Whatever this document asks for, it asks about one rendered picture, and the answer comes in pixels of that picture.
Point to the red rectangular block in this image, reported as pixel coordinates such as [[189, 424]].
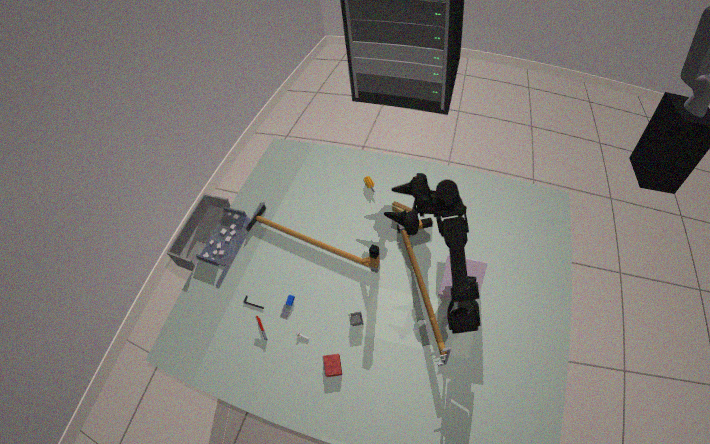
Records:
[[332, 365]]

